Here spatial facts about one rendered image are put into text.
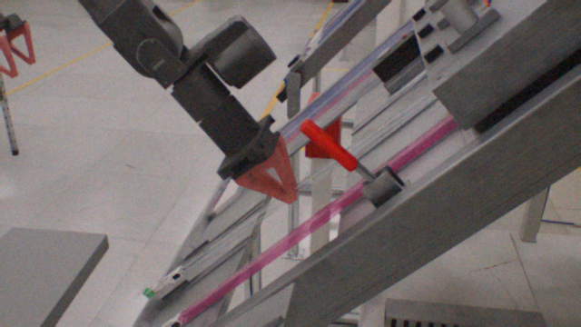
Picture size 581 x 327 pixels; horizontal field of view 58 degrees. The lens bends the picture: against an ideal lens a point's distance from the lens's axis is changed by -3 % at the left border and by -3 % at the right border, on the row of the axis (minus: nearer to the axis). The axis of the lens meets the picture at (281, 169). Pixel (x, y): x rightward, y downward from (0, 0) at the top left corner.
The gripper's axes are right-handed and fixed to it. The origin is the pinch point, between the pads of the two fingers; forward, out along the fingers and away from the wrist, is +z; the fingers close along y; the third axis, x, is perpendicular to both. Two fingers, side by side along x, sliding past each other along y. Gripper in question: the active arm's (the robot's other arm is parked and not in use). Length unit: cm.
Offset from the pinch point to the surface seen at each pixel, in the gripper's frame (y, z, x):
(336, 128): 78, 19, 13
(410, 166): -12.9, -0.1, -17.4
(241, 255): -3.5, 2.2, 9.6
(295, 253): 118, 64, 71
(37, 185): 160, -24, 180
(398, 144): -5.6, 0.2, -16.2
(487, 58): -17.0, -6.2, -28.6
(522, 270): 31, 52, -12
